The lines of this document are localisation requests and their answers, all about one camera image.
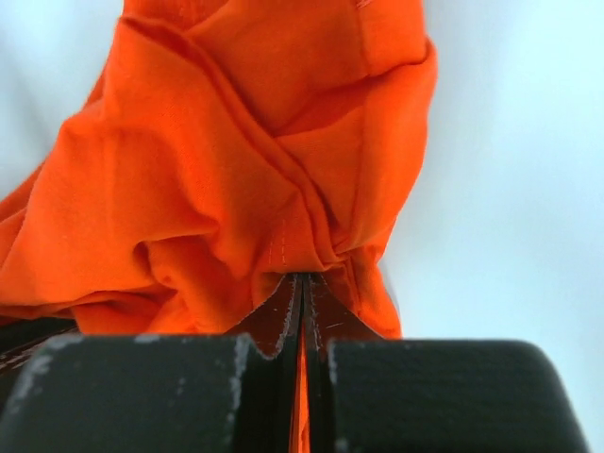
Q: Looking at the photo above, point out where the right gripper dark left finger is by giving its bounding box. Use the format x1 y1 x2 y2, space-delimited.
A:
1 275 302 452

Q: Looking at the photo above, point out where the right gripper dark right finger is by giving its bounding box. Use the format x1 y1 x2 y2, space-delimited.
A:
302 274 588 453

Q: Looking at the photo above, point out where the orange t-shirt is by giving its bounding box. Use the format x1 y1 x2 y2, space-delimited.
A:
1 1 437 452

